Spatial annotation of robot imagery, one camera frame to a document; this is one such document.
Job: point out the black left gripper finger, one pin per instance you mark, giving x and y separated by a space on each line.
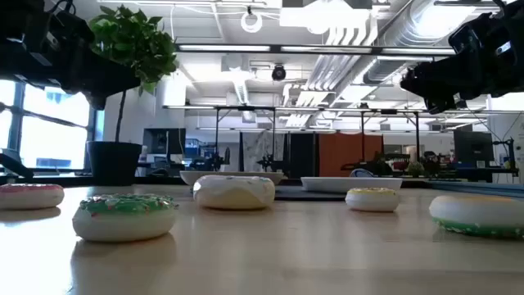
102 75
95 100

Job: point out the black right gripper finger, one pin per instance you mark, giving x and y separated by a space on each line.
442 104
438 80

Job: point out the large green yellow striped donut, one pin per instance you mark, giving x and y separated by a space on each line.
479 215

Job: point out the small pink sprinkled donut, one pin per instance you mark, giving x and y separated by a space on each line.
28 196

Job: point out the small yellow sprinkled donut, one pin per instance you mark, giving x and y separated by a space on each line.
371 201

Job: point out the small green sprinkled donut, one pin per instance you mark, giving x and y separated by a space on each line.
123 217

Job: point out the large white frosted donut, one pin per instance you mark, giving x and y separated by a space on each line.
233 192

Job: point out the green leafy plant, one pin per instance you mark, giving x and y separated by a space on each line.
135 45

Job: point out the black computer monitor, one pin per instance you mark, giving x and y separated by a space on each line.
163 141
472 147

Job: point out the large window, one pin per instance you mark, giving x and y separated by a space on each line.
53 135

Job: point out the black plant pot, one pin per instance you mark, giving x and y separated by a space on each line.
114 164

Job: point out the orange partition panel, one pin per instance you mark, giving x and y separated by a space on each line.
348 153

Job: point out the long ceiling light bar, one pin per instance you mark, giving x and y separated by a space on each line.
225 48

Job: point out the white round plate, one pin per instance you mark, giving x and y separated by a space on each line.
327 184

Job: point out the tan round plate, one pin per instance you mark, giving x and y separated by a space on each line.
284 176

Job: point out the silver ventilation duct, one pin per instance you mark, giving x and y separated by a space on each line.
393 37

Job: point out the black metal frame rig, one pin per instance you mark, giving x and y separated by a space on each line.
245 108

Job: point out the black dome ceiling camera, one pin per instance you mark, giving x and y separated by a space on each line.
278 73

